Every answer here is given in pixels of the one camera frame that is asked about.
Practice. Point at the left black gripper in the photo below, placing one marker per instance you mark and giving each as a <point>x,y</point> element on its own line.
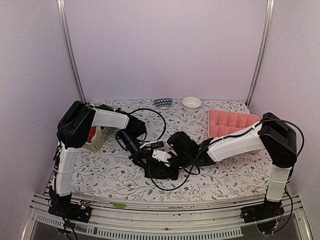
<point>137,159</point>

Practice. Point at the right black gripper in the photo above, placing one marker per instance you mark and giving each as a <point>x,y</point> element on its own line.
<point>174,175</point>

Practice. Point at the black striped underwear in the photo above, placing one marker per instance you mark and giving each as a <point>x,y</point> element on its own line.
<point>159,171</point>

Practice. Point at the red cloth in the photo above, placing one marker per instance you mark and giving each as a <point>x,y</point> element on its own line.
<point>92,134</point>

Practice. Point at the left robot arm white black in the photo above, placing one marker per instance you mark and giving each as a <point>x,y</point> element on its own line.
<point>72,133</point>

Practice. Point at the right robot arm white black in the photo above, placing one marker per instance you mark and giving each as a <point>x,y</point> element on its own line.
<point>278,137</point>

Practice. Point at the floral patterned table mat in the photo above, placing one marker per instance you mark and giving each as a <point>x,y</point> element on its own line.
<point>111,174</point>

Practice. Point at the beige perforated plastic basket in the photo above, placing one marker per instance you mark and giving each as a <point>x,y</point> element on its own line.
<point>100,140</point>

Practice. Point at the pink divided organizer tray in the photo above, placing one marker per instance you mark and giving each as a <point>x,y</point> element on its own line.
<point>239,129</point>

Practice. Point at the green tape piece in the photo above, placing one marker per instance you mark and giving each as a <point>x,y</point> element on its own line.
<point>118,205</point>

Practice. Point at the small white bowl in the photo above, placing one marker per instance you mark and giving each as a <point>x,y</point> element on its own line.
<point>191,104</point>

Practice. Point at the blue white zigzag bowl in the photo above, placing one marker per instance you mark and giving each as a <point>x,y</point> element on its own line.
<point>163,103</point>

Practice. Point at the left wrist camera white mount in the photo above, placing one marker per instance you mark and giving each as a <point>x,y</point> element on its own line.
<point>152,145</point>

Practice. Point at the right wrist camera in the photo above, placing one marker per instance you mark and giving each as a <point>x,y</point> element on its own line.
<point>162,156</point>

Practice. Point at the front aluminium rail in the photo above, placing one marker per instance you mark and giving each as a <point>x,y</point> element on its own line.
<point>150,220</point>

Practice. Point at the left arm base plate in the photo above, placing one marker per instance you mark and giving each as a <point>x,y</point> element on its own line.
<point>72,211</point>

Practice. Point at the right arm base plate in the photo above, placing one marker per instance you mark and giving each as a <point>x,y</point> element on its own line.
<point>261,212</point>

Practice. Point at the right aluminium frame post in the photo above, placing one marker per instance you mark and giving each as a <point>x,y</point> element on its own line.
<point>261,53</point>

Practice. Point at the aluminium frame post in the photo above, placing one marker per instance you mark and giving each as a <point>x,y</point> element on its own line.
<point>62,13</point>
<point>261,53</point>

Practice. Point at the left aluminium frame post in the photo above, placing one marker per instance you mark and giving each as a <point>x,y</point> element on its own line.
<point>62,13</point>

